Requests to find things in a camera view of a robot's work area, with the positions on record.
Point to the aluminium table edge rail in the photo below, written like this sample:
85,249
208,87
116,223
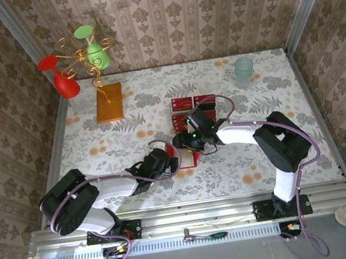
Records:
54,162
319,115

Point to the aluminium mounting rail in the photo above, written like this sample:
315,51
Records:
188,217

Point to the green wine glass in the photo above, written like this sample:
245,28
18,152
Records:
98,57

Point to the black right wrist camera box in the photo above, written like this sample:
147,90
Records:
200,119

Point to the red card holder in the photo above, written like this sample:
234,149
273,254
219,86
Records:
188,161

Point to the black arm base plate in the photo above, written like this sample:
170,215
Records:
261,210
132,228

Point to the red wine glass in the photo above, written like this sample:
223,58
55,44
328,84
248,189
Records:
67,86

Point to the red VIP card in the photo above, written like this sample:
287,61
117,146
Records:
182,104
212,113
178,119
205,99
179,129

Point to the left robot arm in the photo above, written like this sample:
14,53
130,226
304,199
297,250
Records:
116,185

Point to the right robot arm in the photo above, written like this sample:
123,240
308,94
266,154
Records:
241,134

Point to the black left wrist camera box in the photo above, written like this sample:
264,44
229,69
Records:
157,159

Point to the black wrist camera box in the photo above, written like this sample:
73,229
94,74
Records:
157,159
200,119

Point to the teal plastic cup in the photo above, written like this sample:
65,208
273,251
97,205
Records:
244,72

